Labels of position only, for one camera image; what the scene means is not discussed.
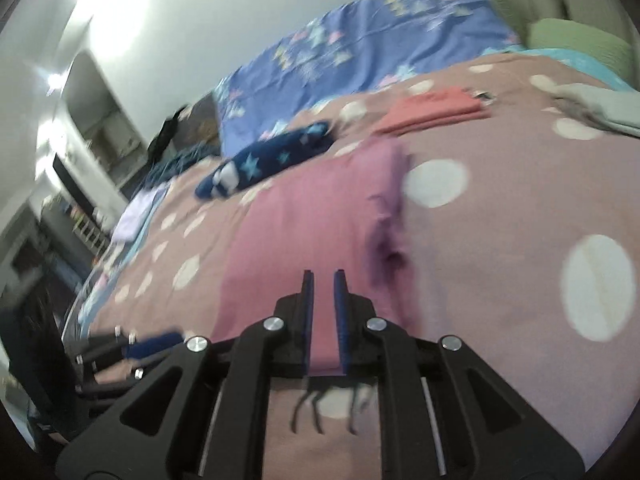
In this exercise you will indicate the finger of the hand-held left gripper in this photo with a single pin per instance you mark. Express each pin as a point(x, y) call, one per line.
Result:
point(155, 344)
point(117, 379)

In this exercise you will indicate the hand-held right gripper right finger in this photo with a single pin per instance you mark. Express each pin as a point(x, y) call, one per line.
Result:
point(341, 310)

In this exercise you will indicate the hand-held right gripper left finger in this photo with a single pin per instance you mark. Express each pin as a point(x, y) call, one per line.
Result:
point(306, 310)

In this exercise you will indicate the pink pants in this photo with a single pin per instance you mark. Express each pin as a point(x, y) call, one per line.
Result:
point(310, 210)

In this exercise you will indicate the lavender folded cloth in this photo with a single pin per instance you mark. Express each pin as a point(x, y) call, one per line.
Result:
point(137, 215)

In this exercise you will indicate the navy star print garment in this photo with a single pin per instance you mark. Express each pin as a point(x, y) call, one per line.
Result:
point(260, 160)

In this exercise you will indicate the polka dot brown blanket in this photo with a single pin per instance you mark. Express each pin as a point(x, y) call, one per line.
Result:
point(500, 235)

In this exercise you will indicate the dark blue knitted cloth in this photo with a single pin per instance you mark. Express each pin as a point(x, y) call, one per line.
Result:
point(175, 165)

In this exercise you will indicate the black cloth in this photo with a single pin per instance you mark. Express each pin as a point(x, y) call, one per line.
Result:
point(167, 132)

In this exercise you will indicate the brown patterned pillow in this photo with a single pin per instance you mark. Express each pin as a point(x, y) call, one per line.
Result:
point(205, 120)

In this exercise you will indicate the coral folded garment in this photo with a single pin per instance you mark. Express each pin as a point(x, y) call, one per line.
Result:
point(435, 107)

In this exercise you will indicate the white shelf cabinet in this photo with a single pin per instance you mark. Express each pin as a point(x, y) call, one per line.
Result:
point(95, 120)

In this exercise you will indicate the blue tree print quilt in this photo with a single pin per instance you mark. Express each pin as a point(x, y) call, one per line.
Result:
point(360, 45)

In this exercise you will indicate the grey green cloth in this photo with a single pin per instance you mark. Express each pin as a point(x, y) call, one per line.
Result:
point(600, 105)

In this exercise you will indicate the teal bed sheet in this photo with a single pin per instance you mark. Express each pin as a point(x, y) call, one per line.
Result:
point(575, 60)

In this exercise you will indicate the green pillow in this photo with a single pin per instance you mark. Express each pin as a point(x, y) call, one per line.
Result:
point(580, 40)

